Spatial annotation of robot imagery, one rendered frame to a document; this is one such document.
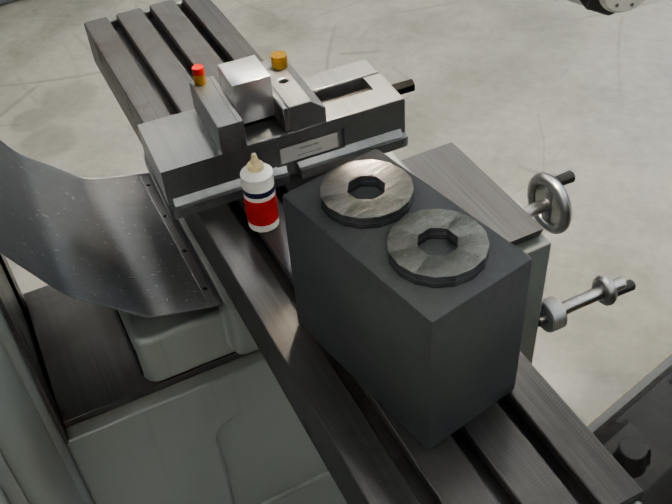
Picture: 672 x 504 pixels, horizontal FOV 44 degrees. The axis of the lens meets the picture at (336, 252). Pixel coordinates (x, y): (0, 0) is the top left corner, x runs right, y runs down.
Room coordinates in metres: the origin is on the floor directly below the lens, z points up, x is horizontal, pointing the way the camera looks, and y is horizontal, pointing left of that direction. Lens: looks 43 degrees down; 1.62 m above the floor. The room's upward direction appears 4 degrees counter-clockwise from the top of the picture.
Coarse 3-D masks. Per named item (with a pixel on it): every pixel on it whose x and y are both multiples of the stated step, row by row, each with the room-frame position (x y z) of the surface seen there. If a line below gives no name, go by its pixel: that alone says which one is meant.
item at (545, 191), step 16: (544, 176) 1.17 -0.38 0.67; (560, 176) 1.17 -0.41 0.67; (528, 192) 1.20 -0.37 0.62; (544, 192) 1.17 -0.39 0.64; (560, 192) 1.13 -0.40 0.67; (528, 208) 1.14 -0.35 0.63; (544, 208) 1.14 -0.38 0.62; (560, 208) 1.12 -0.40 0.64; (544, 224) 1.15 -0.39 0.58; (560, 224) 1.11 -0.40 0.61
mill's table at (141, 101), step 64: (192, 0) 1.46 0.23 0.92; (128, 64) 1.25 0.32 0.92; (192, 64) 1.23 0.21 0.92; (256, 256) 0.76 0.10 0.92; (256, 320) 0.66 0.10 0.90; (320, 384) 0.55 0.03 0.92; (320, 448) 0.51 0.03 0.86; (384, 448) 0.47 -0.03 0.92; (448, 448) 0.46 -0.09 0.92; (512, 448) 0.46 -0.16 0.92; (576, 448) 0.45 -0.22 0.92
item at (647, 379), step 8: (664, 360) 0.95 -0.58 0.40; (656, 368) 0.94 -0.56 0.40; (664, 368) 0.94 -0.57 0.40; (648, 376) 0.92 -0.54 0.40; (656, 376) 0.92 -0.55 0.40; (640, 384) 0.91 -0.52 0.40; (632, 392) 0.89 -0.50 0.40; (616, 400) 0.87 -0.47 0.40; (624, 400) 0.87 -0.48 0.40; (608, 408) 0.86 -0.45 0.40; (616, 408) 0.86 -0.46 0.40; (600, 416) 0.84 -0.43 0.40; (608, 416) 0.84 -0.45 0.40; (592, 424) 0.83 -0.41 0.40; (600, 424) 0.83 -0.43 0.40; (592, 432) 0.81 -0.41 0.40
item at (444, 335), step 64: (320, 192) 0.62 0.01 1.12; (384, 192) 0.62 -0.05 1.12; (320, 256) 0.59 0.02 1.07; (384, 256) 0.54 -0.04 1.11; (448, 256) 0.52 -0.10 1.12; (512, 256) 0.53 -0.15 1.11; (320, 320) 0.60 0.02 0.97; (384, 320) 0.51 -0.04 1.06; (448, 320) 0.47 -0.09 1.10; (512, 320) 0.51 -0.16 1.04; (384, 384) 0.51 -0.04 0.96; (448, 384) 0.47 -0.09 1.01; (512, 384) 0.52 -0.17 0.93
